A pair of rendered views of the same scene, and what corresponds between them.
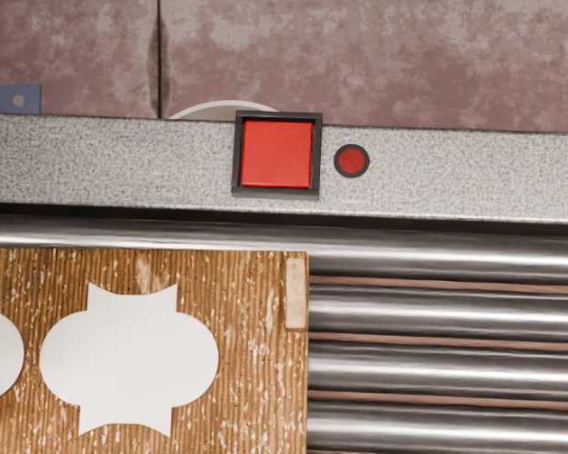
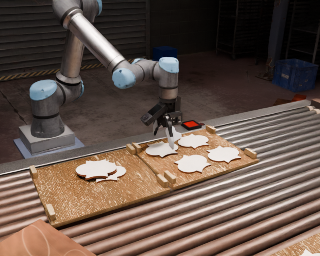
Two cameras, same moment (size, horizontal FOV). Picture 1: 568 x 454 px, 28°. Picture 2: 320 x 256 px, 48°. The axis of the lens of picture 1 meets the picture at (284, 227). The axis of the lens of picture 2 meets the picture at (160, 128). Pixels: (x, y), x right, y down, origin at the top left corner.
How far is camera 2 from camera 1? 1.45 m
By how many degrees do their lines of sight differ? 55
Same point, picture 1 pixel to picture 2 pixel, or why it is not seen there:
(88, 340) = (185, 140)
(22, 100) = not seen: hidden behind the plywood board
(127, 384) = (196, 142)
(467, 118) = not seen: hidden behind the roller
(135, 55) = not seen: hidden behind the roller
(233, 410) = (214, 141)
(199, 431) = (212, 144)
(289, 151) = (192, 123)
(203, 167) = (181, 129)
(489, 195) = (223, 122)
